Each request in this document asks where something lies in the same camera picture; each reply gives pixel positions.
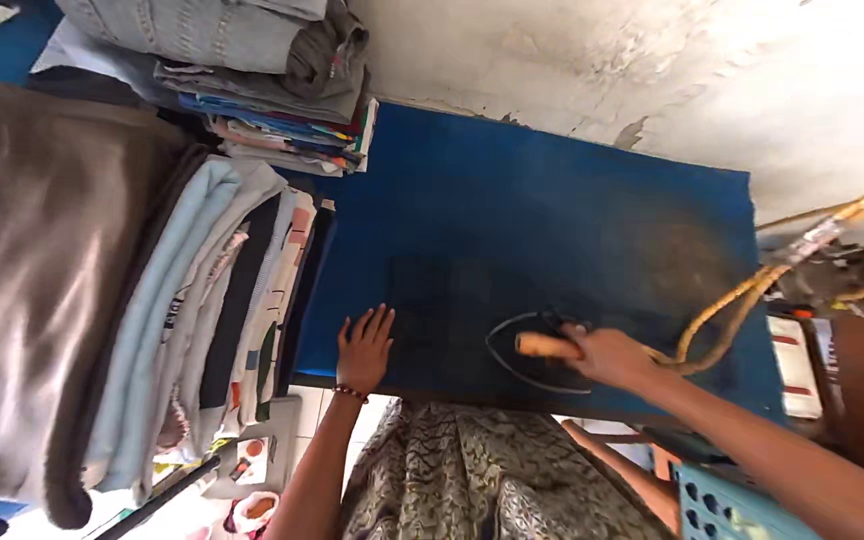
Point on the person's left hand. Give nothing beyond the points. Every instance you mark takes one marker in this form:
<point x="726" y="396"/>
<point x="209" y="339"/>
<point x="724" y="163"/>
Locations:
<point x="361" y="364"/>

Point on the person's right hand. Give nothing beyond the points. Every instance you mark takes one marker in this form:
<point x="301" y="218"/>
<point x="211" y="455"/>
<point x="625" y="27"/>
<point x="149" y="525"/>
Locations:
<point x="612" y="356"/>

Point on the person's left little finger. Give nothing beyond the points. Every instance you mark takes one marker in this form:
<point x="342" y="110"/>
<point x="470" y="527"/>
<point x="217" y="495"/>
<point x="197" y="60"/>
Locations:
<point x="343" y="332"/>

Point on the person's left ring finger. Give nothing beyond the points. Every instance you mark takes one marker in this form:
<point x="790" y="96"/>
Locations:
<point x="360" y="325"/>

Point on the person's left index finger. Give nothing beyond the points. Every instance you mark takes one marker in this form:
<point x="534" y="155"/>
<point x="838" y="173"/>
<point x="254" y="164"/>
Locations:
<point x="387" y="324"/>

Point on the person's left middle finger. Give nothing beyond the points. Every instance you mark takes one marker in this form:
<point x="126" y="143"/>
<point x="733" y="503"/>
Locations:
<point x="375" y="322"/>

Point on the person's left thumb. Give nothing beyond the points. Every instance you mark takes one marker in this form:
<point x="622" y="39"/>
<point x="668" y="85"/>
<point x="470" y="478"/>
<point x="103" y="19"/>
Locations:
<point x="389" y="345"/>

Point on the person's right fingers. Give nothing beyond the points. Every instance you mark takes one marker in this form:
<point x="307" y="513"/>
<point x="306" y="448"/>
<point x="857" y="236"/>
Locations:
<point x="574" y="333"/>

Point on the person's left forearm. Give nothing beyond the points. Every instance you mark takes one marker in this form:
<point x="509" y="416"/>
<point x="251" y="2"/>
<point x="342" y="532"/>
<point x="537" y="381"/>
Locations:
<point x="327" y="461"/>

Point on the person's right forearm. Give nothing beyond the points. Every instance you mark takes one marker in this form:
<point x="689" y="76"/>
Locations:
<point x="769" y="450"/>

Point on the grey panel with printed sticker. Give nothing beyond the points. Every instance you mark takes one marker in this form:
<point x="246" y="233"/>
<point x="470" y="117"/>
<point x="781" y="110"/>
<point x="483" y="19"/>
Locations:
<point x="282" y="442"/>

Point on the blue table cover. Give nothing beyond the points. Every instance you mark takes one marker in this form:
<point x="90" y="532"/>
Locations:
<point x="514" y="195"/>

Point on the person's legs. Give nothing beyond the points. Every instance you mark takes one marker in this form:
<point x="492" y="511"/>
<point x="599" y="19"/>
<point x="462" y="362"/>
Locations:
<point x="631" y="476"/>

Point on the person's body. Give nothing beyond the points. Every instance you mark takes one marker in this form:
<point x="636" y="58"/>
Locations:
<point x="469" y="480"/>

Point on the pink and white container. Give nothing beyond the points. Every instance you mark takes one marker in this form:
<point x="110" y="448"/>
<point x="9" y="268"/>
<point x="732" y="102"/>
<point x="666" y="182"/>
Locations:
<point x="256" y="512"/>

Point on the light blue perforated plastic basket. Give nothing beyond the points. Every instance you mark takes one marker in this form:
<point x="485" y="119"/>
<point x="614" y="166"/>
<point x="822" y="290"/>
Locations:
<point x="709" y="502"/>

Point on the white box with red stripes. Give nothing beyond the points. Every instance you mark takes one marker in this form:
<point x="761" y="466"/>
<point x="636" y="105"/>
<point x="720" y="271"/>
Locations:
<point x="793" y="366"/>

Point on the black pole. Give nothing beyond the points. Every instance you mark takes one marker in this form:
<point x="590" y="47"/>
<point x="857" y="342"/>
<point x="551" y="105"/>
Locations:
<point x="158" y="499"/>

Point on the stack of folded clothes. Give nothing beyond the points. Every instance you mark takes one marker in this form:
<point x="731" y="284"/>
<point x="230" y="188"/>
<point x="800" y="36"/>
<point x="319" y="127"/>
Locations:
<point x="252" y="45"/>

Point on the row of folded clothes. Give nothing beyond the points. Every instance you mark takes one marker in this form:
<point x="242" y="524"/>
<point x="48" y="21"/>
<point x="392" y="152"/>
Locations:
<point x="27" y="262"/>

